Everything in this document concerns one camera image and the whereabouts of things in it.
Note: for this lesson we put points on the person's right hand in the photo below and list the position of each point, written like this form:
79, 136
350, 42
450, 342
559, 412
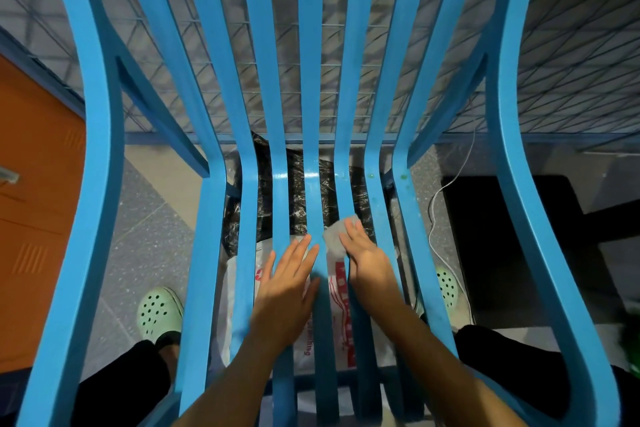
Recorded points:
369, 269

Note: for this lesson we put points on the person's left hand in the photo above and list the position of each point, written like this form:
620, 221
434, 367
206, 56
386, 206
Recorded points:
282, 306

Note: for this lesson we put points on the person's left little finger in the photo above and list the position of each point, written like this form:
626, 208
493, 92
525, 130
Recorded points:
265, 271

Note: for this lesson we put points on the person's left middle finger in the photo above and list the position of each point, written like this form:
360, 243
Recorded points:
296, 255

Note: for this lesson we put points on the person's left thumb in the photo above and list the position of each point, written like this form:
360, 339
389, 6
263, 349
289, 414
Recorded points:
312, 294

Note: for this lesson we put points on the person's right fingers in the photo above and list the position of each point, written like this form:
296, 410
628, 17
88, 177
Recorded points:
356, 237

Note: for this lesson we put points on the grey cleaning cloth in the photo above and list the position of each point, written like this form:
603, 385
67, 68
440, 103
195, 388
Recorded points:
334, 237

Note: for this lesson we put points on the person's left forearm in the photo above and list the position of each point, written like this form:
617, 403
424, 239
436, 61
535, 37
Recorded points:
235, 386

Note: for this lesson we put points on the person's right forearm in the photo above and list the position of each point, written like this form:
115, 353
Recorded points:
435, 371

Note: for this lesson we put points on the white red-printed plastic bag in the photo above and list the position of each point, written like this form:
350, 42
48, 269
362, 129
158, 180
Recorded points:
340, 311

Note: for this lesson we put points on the black plastic bag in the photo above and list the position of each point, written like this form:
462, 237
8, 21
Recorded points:
295, 201

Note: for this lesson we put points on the person's right green clog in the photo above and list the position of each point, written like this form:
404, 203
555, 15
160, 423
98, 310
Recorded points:
448, 286

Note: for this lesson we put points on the person's green clog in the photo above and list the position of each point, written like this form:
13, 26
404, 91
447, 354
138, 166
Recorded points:
159, 314
448, 286

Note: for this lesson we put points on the person's left green clog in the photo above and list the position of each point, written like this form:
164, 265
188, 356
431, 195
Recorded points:
159, 314

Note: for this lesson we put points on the black mat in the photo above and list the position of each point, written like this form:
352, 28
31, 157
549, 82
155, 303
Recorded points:
485, 251

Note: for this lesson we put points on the blue slatted metal chair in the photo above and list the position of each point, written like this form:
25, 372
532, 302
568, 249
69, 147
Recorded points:
310, 66

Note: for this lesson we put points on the person's left leg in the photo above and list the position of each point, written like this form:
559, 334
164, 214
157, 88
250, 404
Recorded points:
125, 386

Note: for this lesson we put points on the person's leg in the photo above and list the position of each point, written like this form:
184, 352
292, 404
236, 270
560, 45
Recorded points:
125, 386
525, 366

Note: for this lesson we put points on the person's right leg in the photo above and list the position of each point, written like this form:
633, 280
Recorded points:
525, 366

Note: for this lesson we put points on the orange cabinet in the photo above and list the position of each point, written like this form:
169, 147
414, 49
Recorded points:
35, 221

